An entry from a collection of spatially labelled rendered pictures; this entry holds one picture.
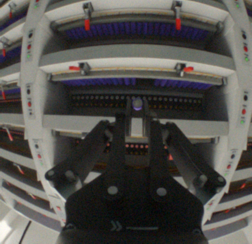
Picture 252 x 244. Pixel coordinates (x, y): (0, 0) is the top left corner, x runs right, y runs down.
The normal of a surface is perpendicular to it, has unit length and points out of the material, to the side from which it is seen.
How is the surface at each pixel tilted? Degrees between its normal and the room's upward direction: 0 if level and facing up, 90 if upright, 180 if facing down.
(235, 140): 90
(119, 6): 20
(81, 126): 110
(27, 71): 90
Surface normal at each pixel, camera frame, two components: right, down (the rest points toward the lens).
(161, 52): -0.11, -0.09
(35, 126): -0.11, 0.25
